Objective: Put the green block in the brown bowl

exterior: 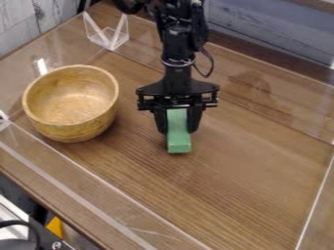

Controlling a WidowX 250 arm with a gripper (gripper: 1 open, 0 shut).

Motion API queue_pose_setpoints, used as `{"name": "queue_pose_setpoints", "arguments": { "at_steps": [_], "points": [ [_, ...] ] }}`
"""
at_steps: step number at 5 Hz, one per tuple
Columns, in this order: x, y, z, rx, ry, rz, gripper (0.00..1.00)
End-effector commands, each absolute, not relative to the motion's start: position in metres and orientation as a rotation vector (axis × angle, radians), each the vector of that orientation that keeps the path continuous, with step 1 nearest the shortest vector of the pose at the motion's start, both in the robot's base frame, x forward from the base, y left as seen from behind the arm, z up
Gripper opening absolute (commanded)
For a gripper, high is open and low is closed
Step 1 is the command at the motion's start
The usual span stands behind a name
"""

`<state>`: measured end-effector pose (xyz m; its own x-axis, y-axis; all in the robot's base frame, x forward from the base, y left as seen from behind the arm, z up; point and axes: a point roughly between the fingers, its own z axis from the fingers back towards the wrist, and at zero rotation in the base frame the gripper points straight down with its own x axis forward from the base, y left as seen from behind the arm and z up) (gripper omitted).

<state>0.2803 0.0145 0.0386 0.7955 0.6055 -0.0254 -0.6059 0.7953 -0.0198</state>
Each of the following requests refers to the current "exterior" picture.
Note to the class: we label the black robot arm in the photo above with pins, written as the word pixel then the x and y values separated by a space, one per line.
pixel 184 33

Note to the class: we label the brown wooden bowl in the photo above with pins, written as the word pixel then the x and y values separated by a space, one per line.
pixel 71 103

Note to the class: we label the black device with cable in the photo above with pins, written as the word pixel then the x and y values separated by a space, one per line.
pixel 31 237

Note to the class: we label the clear acrylic enclosure wall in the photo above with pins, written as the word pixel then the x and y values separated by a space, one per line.
pixel 252 189

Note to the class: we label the green rectangular block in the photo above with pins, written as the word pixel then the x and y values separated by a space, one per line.
pixel 180 142

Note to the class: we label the yellow object under table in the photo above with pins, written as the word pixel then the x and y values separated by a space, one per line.
pixel 55 227

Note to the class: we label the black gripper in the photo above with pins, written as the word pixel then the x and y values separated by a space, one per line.
pixel 196 95

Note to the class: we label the clear acrylic corner bracket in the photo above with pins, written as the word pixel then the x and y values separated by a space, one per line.
pixel 107 37

